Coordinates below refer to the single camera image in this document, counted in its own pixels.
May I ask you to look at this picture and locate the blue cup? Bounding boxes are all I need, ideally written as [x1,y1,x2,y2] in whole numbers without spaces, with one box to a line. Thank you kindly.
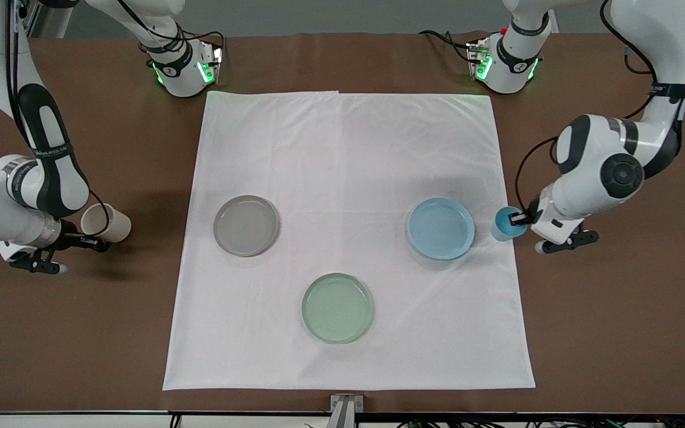
[491,206,529,243]

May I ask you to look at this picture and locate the white mug black handle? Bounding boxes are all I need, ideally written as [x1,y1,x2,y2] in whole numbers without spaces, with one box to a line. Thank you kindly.
[80,203,132,244]

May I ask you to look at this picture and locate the blue plate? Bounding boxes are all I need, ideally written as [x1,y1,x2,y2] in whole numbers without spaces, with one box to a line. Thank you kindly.
[407,197,476,261]

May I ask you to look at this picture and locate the gray plate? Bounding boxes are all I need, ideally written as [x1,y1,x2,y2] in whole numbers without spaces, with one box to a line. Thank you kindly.
[212,194,281,257]

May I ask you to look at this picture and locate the green plate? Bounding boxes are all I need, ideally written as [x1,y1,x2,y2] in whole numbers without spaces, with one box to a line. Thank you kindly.
[301,272,375,345]

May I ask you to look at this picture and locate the white table cloth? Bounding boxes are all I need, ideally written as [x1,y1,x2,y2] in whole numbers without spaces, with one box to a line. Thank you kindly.
[162,90,536,391]

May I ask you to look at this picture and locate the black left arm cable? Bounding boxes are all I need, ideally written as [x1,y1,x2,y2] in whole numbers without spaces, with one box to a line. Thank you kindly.
[515,0,685,216]

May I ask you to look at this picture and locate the black base cable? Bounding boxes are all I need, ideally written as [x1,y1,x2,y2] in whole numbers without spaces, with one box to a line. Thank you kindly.
[158,18,227,67]
[419,29,481,64]

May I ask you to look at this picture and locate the aluminum frame profile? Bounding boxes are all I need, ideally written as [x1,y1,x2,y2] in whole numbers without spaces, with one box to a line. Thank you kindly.
[23,0,76,39]

